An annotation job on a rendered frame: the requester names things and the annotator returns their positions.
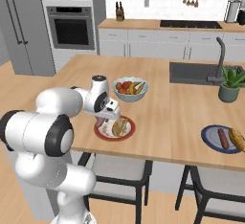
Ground dark grey sink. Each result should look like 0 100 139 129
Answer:
168 61 245 87

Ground grey fridge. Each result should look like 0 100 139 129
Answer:
0 0 57 78

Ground red rimmed plate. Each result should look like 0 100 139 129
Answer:
93 115 137 143

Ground dark red sausage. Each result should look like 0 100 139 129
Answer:
217 127 231 150

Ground green plant in grey pot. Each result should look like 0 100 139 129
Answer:
217 65 245 103

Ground steel oven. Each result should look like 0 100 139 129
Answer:
45 5 97 51

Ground tan bun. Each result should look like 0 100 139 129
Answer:
111 116 130 138

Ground wooden knife block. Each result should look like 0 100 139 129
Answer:
115 0 125 22

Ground yellow banana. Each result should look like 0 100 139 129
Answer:
135 81 146 95
128 81 141 95

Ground light blue bowl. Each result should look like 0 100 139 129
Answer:
111 76 150 103

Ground blue rimmed plate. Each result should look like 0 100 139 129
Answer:
200 123 245 155

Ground golden brown bun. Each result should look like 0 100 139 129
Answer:
228 127 245 152

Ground black hob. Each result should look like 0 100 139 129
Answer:
159 19 224 31

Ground grey base cupboards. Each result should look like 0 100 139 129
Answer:
98 28 245 64

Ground steel small appliance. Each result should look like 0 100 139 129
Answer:
224 0 245 25

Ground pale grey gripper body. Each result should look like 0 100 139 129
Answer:
95 106 123 123

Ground pink sausage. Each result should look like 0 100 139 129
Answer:
95 117 108 128

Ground red round food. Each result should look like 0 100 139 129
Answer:
122 80 133 90

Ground grey tap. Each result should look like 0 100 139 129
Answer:
207 36 229 83

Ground black stool with grey seat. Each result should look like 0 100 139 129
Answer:
77 151 154 224
174 165 245 224

